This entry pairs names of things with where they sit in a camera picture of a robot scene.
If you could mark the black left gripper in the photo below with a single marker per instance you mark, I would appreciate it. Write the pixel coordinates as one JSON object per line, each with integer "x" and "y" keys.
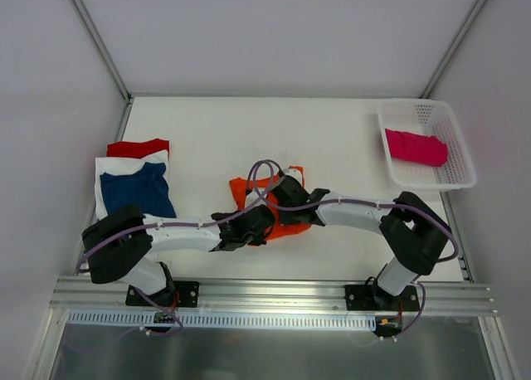
{"x": 260, "y": 221}

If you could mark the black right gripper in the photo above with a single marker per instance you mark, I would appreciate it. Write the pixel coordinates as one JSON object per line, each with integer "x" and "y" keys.
{"x": 284, "y": 190}

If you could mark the orange t shirt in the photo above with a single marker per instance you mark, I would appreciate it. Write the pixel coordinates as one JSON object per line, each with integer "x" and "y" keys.
{"x": 245, "y": 192}

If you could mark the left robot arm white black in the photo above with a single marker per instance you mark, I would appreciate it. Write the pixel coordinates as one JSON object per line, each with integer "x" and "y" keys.
{"x": 116, "y": 246}

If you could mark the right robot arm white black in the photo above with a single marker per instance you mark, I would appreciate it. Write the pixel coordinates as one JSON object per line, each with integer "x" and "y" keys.
{"x": 415, "y": 234}

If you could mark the blue folded t shirt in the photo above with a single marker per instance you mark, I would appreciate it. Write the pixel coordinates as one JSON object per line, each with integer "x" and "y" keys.
{"x": 146, "y": 187}

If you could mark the red folded t shirt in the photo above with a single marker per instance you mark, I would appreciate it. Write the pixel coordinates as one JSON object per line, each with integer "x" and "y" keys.
{"x": 128, "y": 149}

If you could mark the white plastic basket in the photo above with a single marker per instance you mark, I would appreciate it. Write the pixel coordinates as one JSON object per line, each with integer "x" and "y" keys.
{"x": 429, "y": 118}

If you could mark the pink t shirt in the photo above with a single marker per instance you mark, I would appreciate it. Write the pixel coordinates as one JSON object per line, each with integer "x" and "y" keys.
{"x": 415, "y": 148}

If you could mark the white folded t shirt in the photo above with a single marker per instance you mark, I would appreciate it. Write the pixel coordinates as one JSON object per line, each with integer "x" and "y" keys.
{"x": 123, "y": 166}

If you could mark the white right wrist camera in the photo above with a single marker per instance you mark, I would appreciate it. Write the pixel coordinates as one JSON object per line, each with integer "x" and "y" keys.
{"x": 295, "y": 173}

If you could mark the aluminium mounting rail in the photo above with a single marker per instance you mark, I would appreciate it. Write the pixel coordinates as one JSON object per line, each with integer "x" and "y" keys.
{"x": 457, "y": 299}

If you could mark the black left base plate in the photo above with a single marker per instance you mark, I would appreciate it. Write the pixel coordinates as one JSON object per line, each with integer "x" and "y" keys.
{"x": 186, "y": 293}

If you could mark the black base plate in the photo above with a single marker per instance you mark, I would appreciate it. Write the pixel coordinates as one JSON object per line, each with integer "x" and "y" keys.
{"x": 186, "y": 293}
{"x": 372, "y": 298}

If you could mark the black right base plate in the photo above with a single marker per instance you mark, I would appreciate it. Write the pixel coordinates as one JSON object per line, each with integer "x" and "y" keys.
{"x": 372, "y": 298}

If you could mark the white slotted cable duct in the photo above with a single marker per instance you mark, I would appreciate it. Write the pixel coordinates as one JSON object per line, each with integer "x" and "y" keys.
{"x": 219, "y": 320}

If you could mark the right aluminium frame post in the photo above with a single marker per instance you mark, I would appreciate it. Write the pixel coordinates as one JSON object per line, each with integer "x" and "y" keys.
{"x": 449, "y": 54}

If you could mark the aluminium frame post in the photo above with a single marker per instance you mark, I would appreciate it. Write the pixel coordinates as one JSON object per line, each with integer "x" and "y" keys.
{"x": 88, "y": 23}
{"x": 449, "y": 54}

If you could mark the left aluminium frame post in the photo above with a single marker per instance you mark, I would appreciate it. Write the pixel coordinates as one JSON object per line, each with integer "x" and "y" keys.
{"x": 88, "y": 23}

